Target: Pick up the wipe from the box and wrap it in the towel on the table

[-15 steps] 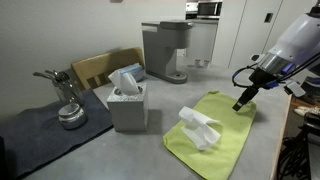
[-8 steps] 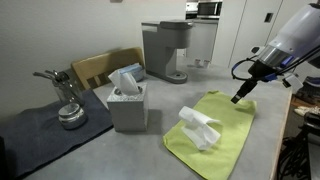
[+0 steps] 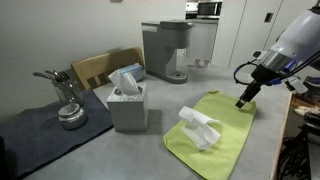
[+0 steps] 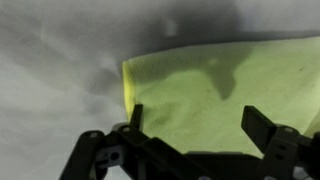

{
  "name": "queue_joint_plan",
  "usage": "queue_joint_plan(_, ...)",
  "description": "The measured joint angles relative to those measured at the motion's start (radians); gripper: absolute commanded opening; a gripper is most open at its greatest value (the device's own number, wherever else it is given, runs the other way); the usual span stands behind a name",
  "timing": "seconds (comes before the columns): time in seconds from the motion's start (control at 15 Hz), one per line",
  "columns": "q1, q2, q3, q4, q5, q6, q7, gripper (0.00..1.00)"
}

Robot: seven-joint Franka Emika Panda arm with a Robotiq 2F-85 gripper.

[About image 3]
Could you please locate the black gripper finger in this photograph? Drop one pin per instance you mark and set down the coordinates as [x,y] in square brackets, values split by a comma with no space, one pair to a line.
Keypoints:
[253,96]
[246,95]

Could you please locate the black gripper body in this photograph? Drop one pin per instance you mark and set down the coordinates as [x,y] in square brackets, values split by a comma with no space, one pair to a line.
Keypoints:
[263,76]

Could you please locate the yellow-green towel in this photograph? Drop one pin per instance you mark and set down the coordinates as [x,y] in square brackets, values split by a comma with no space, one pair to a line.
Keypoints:
[230,133]

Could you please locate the white pulled-out wipe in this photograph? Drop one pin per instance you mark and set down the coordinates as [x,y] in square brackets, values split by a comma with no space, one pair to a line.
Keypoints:
[200,130]

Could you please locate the blue face mask box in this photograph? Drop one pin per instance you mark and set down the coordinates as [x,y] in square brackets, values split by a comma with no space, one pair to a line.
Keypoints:
[136,71]

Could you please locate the grey tissue box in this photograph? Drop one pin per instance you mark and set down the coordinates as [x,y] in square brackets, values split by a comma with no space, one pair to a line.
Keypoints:
[128,111]

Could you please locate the white tissue sticking from box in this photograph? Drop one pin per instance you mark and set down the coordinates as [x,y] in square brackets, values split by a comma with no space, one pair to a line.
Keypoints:
[125,81]

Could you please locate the white cabinet doors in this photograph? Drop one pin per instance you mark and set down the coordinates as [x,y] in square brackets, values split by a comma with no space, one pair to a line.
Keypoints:
[246,33]

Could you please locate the white coffee pod red lid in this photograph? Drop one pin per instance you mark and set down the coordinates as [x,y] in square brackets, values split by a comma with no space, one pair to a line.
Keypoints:
[207,63]
[197,62]

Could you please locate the steel microwave oven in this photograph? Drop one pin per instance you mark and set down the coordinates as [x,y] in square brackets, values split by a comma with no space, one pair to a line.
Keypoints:
[209,8]

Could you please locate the grey pod coffee machine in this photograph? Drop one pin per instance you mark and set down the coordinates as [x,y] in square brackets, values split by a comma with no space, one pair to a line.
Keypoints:
[163,46]

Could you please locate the round metal lidded jar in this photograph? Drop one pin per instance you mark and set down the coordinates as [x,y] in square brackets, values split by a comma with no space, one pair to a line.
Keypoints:
[72,116]

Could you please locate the dark blue cloth mat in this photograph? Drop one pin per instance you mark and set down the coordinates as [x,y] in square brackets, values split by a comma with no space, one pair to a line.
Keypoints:
[40,136]

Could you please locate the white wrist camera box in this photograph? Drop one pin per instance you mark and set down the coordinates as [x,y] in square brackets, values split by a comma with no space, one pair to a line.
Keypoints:
[296,85]

